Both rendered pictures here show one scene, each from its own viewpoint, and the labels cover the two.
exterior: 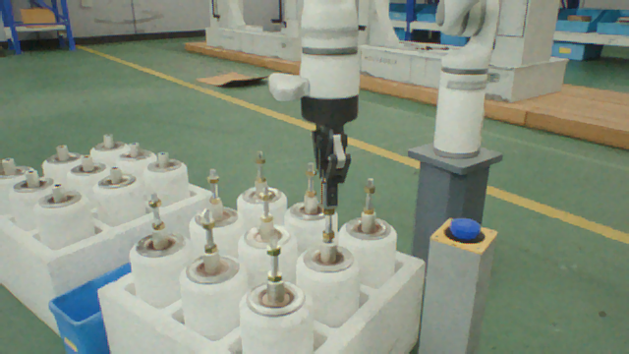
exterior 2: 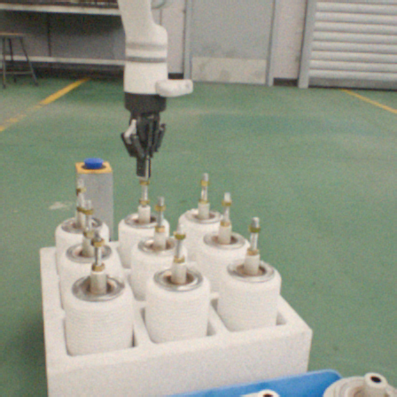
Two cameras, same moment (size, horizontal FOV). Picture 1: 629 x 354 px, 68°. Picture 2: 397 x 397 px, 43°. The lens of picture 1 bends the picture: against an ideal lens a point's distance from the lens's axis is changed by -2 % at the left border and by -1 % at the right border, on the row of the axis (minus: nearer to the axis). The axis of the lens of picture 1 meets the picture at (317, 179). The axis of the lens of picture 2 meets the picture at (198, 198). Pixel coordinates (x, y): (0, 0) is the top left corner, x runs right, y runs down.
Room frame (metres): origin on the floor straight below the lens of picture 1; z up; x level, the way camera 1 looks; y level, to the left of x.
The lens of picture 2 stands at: (1.27, 0.58, 0.61)
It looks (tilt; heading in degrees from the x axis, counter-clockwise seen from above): 19 degrees down; 215
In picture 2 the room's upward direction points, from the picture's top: 3 degrees clockwise
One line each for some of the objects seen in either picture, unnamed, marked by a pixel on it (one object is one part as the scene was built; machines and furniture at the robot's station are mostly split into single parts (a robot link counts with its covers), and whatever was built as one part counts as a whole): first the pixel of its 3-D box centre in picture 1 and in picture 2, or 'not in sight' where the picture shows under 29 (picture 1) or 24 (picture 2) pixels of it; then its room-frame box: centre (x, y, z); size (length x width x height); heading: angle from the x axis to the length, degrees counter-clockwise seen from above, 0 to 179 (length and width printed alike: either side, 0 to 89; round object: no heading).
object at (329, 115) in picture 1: (329, 123); (144, 113); (0.61, -0.02, 0.46); 0.08 x 0.08 x 0.09
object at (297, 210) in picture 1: (311, 210); (89, 252); (0.77, 0.01, 0.25); 0.08 x 0.08 x 0.01
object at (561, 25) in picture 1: (581, 20); not in sight; (5.00, -2.67, 0.36); 0.50 x 0.38 x 0.21; 128
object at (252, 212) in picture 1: (263, 237); (99, 342); (0.84, 0.11, 0.16); 0.10 x 0.10 x 0.18
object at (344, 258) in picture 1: (328, 259); (144, 221); (0.61, -0.02, 0.25); 0.08 x 0.08 x 0.01
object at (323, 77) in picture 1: (314, 69); (155, 73); (0.60, 0.00, 0.53); 0.11 x 0.09 x 0.06; 102
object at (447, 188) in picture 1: (447, 214); not in sight; (0.96, -0.30, 0.15); 0.15 x 0.15 x 0.30; 38
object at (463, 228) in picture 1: (464, 230); (93, 164); (0.57, -0.20, 0.32); 0.04 x 0.04 x 0.02
